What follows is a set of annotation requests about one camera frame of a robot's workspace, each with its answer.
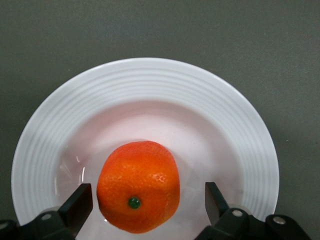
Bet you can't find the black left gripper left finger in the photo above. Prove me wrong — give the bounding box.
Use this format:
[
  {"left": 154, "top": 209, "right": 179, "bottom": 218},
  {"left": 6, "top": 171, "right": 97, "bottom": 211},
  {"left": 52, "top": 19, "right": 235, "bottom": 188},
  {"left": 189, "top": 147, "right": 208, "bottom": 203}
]
[{"left": 0, "top": 183, "right": 94, "bottom": 240}]

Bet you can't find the orange fruit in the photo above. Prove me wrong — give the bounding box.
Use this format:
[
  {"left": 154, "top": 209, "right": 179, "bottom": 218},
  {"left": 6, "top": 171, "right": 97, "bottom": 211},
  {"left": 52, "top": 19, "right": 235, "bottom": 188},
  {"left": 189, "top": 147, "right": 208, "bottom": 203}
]
[{"left": 96, "top": 139, "right": 181, "bottom": 235}]

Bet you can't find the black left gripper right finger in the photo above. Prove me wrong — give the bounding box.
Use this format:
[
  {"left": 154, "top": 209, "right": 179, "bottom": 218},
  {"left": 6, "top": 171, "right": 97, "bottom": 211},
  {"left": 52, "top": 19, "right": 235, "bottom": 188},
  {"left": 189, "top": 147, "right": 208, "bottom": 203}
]
[{"left": 194, "top": 181, "right": 313, "bottom": 240}]

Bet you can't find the white ridged plate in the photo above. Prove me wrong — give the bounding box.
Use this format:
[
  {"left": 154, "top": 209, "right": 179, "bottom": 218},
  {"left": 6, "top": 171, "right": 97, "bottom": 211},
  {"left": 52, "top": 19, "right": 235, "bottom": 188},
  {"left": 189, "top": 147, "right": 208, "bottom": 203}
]
[{"left": 10, "top": 57, "right": 280, "bottom": 240}]

